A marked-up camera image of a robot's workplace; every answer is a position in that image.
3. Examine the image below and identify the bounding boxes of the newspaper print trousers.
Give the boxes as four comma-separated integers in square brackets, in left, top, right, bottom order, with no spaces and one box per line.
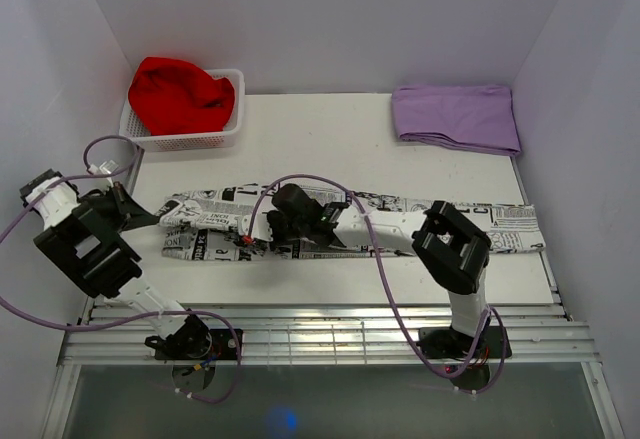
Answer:
[156,183,545,262]

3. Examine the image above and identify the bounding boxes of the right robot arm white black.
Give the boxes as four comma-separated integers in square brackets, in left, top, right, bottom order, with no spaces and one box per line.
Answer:
[266,184,510,361]

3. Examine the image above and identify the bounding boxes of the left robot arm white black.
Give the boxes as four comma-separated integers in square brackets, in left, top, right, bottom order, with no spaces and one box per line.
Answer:
[20,169,213,360]

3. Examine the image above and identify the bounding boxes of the red trousers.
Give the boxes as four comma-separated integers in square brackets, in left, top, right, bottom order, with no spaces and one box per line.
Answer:
[128,57,236,136]

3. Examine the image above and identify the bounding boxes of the folded purple trousers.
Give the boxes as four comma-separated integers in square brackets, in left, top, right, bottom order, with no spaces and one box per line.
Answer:
[391,85,521,157]

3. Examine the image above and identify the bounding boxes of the white plastic basket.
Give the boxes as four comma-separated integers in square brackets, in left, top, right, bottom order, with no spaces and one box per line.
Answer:
[119,69,245,152]

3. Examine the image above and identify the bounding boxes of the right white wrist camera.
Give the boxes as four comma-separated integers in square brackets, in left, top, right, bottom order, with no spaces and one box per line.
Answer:
[238,213,273,246]

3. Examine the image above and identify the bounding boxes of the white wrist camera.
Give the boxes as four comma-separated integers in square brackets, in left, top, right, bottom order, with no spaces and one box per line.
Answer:
[238,213,273,246]
[88,160,119,177]

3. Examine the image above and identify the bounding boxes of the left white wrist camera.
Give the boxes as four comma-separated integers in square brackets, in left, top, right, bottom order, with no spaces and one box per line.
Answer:
[88,160,119,177]

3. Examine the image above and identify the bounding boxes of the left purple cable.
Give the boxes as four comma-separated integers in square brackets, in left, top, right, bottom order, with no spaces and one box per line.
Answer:
[0,136,244,405]

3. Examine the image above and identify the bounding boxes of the purple cable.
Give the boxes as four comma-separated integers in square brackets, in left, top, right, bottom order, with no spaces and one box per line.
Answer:
[247,173,507,396]
[0,136,244,405]

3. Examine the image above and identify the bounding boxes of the aluminium rail frame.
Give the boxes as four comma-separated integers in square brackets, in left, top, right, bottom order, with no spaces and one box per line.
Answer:
[55,258,601,368]

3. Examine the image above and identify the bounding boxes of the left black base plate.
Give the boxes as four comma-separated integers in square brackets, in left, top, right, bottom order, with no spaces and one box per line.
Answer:
[144,328,243,361]

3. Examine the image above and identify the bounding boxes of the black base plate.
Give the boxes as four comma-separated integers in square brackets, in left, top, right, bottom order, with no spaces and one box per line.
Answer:
[417,326,512,360]
[144,328,243,361]

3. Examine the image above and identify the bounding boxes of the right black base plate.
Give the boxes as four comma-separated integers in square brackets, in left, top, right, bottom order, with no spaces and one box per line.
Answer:
[417,326,512,360]

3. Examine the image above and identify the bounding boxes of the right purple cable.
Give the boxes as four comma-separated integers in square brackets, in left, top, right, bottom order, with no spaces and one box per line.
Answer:
[247,173,507,396]

